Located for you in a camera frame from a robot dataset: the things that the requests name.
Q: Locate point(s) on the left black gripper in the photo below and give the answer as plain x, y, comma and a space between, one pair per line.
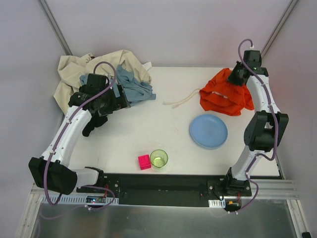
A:
123, 96

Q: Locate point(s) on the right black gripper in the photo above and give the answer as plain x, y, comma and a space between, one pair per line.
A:
236, 78

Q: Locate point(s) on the beige cloth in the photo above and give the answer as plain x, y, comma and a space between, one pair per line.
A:
70, 68

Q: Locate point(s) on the blue-grey cloth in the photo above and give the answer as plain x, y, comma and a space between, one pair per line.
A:
135, 91

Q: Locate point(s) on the orange cloth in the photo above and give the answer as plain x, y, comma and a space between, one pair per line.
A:
221, 96

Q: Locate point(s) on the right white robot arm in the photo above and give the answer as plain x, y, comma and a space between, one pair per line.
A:
263, 133

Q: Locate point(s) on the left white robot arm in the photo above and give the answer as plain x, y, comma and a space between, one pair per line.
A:
51, 171

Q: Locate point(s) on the black cloth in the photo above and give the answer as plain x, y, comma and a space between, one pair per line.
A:
95, 122

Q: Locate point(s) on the blue plastic plate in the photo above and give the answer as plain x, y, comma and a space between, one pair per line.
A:
208, 131

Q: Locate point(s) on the pink plastic cube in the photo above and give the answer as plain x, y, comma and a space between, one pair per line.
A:
144, 162

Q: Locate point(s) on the green transparent cup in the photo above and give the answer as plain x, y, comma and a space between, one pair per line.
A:
158, 158

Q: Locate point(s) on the right aluminium corner post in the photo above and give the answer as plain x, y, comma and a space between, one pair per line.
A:
279, 26

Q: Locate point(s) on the aluminium corner post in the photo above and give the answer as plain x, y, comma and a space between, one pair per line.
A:
279, 26
55, 27

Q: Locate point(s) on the left aluminium corner post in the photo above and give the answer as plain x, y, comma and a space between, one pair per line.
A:
55, 27

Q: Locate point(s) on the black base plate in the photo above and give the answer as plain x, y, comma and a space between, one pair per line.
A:
169, 190

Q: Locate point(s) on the left white cable duct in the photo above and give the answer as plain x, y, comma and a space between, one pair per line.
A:
88, 199

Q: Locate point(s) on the white cable duct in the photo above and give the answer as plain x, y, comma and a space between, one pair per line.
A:
88, 199
217, 204

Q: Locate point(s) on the right white cable duct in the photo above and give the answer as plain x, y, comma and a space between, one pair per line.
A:
217, 204

